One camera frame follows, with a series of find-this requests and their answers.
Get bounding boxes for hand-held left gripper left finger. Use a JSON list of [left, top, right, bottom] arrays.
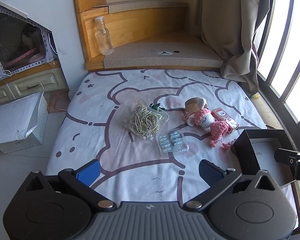
[[22, 159, 117, 211]]

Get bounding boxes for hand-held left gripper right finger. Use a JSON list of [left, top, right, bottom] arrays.
[[184, 159, 278, 212]]

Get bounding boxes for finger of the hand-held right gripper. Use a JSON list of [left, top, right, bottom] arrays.
[[274, 148, 300, 167]]

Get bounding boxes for black box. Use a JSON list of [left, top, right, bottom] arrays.
[[230, 129, 297, 188]]

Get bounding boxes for small red and white box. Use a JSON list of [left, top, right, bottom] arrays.
[[211, 108, 240, 133]]

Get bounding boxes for clear bag of beaded cords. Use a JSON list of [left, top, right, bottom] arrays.
[[122, 102, 169, 144]]

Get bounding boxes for green clips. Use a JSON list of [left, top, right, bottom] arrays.
[[147, 102, 167, 113]]

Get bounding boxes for clear blister pack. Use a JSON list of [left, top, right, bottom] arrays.
[[156, 129, 190, 158]]

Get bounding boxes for pink crochet doll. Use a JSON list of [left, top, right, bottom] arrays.
[[182, 109, 237, 151]]

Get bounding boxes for round wooden disc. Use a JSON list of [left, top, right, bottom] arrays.
[[185, 97, 207, 112]]

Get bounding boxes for dark window bars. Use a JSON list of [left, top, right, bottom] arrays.
[[255, 0, 300, 153]]

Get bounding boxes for orange plastic basket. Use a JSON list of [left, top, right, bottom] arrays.
[[48, 90, 70, 113]]

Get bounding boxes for bear print bedsheet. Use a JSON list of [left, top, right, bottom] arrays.
[[45, 69, 290, 203]]

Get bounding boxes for cream cabinet with drawers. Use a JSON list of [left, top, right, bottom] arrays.
[[0, 61, 70, 108]]

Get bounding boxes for beige bear face cushion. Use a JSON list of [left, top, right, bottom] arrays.
[[103, 34, 227, 69]]

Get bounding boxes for clear plastic bottle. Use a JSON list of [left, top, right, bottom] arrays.
[[94, 16, 115, 56]]

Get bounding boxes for beige curtain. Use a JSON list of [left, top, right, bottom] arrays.
[[195, 0, 270, 94]]

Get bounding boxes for perforated metal rack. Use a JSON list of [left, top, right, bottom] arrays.
[[0, 0, 58, 85]]

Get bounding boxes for wooden window bench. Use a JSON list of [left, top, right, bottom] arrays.
[[72, 0, 227, 73]]

